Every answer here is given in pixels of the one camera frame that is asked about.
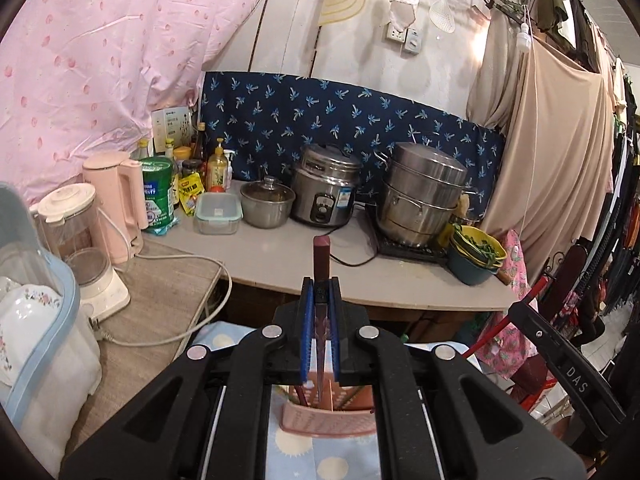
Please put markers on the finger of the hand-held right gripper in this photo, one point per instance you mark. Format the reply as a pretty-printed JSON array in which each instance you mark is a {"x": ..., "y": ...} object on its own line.
[{"x": 570, "y": 370}]

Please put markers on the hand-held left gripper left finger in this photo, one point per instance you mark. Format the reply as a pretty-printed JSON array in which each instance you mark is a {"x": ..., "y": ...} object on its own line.
[{"x": 307, "y": 330}]

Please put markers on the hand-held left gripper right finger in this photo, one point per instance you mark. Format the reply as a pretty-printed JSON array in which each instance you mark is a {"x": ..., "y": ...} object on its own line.
[{"x": 334, "y": 330}]

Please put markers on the dark red chopstick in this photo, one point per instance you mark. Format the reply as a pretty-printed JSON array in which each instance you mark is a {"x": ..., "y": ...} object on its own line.
[{"x": 320, "y": 260}]

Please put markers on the pink plastic utensil holder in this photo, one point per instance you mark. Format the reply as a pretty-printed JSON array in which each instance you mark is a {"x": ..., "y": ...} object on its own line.
[{"x": 325, "y": 420}]

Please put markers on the black induction cooktop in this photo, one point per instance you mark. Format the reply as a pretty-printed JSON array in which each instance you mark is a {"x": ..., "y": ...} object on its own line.
[{"x": 410, "y": 252}]

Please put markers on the pink floral cloth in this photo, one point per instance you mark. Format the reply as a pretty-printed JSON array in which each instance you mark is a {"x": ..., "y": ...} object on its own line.
[{"x": 515, "y": 270}]

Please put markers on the steel pot with glass lid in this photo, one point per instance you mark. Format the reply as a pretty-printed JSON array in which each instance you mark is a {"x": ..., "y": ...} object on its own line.
[{"x": 265, "y": 210}]

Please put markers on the blue plastic bowl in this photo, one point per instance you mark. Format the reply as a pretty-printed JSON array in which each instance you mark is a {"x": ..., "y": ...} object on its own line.
[{"x": 467, "y": 270}]

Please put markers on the steel rice cooker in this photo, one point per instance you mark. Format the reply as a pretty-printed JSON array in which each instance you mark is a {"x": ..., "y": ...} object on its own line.
[{"x": 320, "y": 185}]

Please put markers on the clear food container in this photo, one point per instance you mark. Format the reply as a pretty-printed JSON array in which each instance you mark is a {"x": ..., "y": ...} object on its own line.
[{"x": 216, "y": 212}]

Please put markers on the yellow plastic colander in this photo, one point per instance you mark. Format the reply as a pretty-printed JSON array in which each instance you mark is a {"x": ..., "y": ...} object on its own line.
[{"x": 480, "y": 240}]

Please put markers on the steel steamer pot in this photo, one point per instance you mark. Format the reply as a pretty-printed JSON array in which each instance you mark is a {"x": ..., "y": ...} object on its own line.
[{"x": 420, "y": 195}]

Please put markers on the row of hanging clothes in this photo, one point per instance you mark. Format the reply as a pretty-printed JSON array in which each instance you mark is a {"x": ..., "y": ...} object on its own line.
[{"x": 620, "y": 210}]

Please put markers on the yellow seasoning packet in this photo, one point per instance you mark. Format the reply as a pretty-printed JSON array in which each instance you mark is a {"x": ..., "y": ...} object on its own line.
[{"x": 191, "y": 195}]

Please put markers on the yellow liquid bottle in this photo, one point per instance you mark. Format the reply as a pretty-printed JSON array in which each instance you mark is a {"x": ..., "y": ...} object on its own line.
[{"x": 217, "y": 170}]

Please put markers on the dark jar with black lid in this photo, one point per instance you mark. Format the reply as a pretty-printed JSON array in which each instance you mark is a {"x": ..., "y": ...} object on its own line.
[{"x": 191, "y": 169}]

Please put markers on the green tin can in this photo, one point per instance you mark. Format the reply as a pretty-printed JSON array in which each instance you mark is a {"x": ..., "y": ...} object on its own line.
[{"x": 156, "y": 195}]

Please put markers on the dark sauce bottle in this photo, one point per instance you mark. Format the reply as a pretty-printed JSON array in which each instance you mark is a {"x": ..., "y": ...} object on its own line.
[{"x": 200, "y": 142}]

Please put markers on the jar with yellow lid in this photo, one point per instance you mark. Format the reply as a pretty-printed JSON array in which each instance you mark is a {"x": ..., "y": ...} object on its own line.
[{"x": 183, "y": 152}]

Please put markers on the navy leaf-print cloth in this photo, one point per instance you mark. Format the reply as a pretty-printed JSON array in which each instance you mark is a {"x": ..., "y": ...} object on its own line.
[{"x": 280, "y": 110}]

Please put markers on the pink electric kettle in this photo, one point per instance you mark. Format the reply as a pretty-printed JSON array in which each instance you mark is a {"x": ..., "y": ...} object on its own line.
[{"x": 112, "y": 200}]

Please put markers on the beige curtain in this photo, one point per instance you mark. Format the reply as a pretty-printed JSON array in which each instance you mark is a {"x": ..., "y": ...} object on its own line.
[{"x": 550, "y": 135}]

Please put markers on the white carton box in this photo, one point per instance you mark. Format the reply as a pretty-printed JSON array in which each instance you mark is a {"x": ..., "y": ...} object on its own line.
[{"x": 170, "y": 127}]

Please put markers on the white glass blender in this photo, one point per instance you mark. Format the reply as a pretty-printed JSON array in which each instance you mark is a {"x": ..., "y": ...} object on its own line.
[{"x": 75, "y": 240}]

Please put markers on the white floral bowls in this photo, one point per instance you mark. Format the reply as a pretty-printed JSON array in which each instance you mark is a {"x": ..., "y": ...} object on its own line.
[{"x": 25, "y": 320}]

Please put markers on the white light bulb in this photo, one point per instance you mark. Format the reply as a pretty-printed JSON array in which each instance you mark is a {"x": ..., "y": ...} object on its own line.
[{"x": 524, "y": 40}]

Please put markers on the white slotted ladle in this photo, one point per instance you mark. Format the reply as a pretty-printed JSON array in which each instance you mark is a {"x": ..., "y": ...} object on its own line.
[{"x": 442, "y": 12}]

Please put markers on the pink spotted curtain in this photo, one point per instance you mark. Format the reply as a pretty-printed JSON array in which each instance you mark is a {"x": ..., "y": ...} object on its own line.
[{"x": 100, "y": 50}]

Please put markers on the white wall switch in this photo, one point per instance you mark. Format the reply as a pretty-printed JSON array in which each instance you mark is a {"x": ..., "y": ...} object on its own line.
[{"x": 412, "y": 41}]

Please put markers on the white wall socket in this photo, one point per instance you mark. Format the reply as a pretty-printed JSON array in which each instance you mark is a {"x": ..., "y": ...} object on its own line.
[{"x": 396, "y": 33}]

